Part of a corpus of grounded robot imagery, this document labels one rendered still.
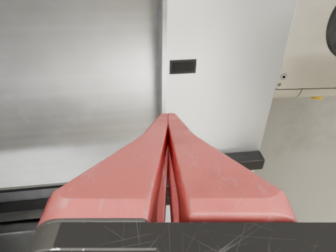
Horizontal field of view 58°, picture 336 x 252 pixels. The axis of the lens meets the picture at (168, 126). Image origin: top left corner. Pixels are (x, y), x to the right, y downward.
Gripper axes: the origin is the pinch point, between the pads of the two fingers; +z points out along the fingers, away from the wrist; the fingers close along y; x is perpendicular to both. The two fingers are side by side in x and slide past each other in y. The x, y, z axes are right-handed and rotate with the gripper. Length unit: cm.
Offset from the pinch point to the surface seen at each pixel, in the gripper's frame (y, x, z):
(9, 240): 24.1, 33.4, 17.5
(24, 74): 14.7, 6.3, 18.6
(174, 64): -0.7, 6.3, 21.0
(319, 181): -95, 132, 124
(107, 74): 6.5, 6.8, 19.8
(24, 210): 19.2, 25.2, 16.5
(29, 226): 18.7, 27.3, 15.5
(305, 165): -82, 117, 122
